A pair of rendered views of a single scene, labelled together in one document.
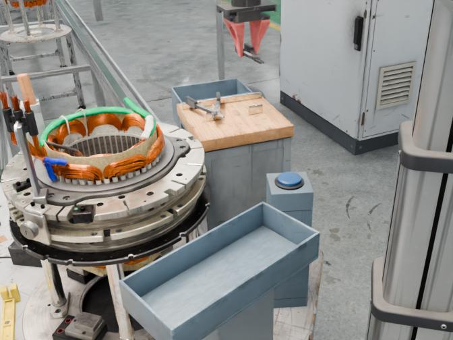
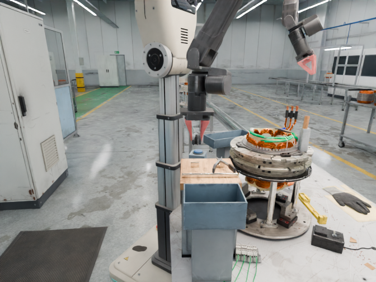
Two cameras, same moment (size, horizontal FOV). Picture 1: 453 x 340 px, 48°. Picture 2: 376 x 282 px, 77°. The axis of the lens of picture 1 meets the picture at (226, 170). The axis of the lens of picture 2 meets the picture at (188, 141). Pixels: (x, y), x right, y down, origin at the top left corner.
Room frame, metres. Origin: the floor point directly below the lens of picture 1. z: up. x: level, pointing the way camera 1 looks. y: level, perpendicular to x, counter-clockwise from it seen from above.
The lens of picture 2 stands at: (1.69, 0.12, 1.41)
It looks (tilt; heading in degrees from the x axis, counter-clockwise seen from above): 18 degrees down; 196
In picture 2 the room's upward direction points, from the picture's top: straight up
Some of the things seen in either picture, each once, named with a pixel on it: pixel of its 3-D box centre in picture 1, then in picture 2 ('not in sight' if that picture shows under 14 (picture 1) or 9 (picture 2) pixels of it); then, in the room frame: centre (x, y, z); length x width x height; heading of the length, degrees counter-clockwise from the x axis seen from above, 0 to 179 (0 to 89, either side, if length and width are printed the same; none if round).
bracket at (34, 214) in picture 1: (40, 223); not in sight; (0.58, 0.26, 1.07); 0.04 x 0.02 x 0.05; 64
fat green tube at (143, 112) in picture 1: (141, 115); (255, 133); (0.76, 0.14, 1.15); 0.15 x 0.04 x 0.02; 16
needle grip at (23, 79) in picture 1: (27, 92); (305, 123); (0.76, 0.31, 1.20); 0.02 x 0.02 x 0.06
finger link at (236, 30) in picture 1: (246, 32); (197, 126); (0.99, -0.05, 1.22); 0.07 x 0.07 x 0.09; 17
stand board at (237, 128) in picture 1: (232, 119); (207, 172); (0.96, -0.02, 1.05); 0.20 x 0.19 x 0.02; 17
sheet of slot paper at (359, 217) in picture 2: not in sight; (350, 200); (0.52, 0.60, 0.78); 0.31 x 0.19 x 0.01; 22
